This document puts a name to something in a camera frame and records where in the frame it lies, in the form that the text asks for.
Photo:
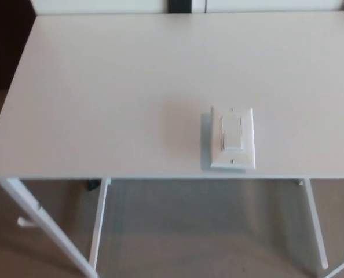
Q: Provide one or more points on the white switch rocker button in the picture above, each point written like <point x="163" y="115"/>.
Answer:
<point x="232" y="133"/>

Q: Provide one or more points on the white cabinet door panel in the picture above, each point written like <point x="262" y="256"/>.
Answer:
<point x="102" y="6"/>
<point x="276" y="5"/>

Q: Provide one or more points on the white leg hook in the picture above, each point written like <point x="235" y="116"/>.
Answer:
<point x="23" y="222"/>

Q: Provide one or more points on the dark brown partition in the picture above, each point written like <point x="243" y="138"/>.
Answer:
<point x="7" y="43"/>

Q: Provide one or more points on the white light switch plate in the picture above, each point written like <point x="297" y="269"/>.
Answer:
<point x="247" y="130"/>

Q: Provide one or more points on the black wall box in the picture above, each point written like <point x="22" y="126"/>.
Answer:
<point x="180" y="5"/>

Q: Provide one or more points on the white table leg frame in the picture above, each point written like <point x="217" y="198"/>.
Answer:
<point x="316" y="226"/>
<point x="37" y="211"/>

